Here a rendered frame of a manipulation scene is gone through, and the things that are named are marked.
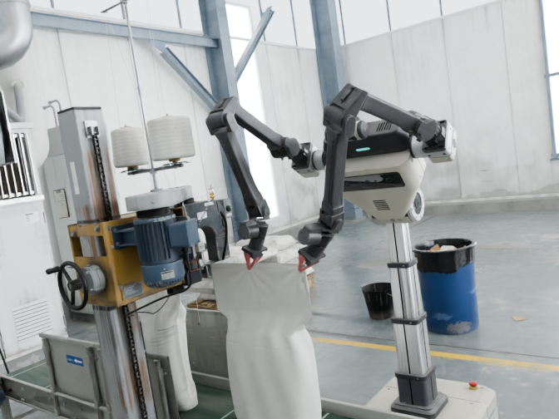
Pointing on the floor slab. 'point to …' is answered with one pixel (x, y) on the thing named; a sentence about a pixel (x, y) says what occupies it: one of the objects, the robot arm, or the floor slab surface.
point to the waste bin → (448, 285)
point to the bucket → (378, 300)
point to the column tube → (116, 343)
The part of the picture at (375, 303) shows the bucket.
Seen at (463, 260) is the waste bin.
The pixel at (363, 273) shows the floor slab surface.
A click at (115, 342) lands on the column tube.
